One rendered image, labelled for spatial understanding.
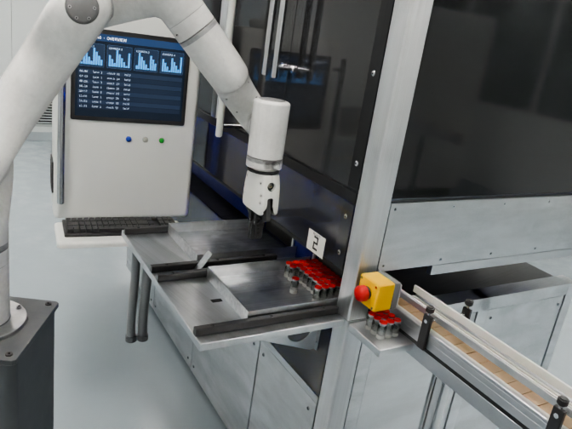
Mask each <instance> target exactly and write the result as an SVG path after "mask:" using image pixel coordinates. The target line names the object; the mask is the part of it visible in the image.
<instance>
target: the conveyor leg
mask: <svg viewBox="0 0 572 429"><path fill-rule="evenodd" d="M449 390H450V387H448V386H447V385H446V384H444V383H443V382H442V381H441V380H440V379H439V378H438V377H437V376H435V375H434V374H432V378H431V381H430V385H429V388H428V391H427V395H426V401H425V404H424V407H423V410H422V414H421V418H420V423H419V426H418V429H439V427H440V423H441V419H442V417H443V412H444V408H445V404H446V402H447V398H448V395H449Z"/></svg>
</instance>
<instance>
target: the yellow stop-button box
mask: <svg viewBox="0 0 572 429"><path fill-rule="evenodd" d="M359 285H365V286H366V287H367V288H368V290H369V298H368V300H367V301H363V302H362V303H363V304H364V305H365V306H366V307H368V308H369V309H370V310H371V311H372V312H378V311H384V310H388V309H395V308H396V305H397V302H398V295H399V291H400V287H401V283H400V282H399V281H398V280H397V279H395V278H394V277H392V276H390V275H389V274H387V273H386V272H384V271H379V272H368V273H363V274H362V275H361V279H360V284H359Z"/></svg>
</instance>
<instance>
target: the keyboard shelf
mask: <svg viewBox="0 0 572 429"><path fill-rule="evenodd" d="M54 232H55V238H56V244H57V248H58V249H81V248H106V247H128V245H127V244H126V242H125V241H124V239H123V237H122V236H103V237H65V236H64V231H63V226H62V222H57V223H55V224H54Z"/></svg>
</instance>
